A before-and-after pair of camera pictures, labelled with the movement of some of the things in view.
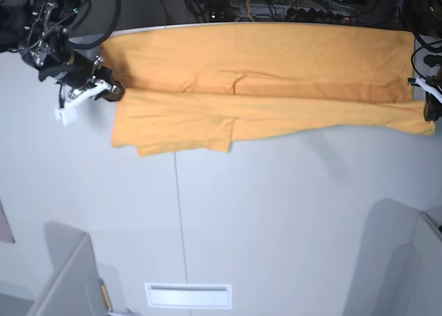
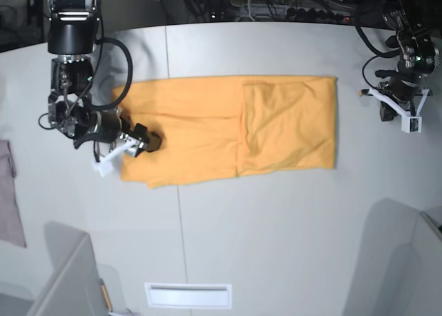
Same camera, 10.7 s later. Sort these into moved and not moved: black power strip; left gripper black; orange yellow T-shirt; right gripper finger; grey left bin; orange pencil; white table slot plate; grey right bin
Moved: right gripper finger; left gripper black; orange yellow T-shirt
Not moved: white table slot plate; orange pencil; black power strip; grey right bin; grey left bin
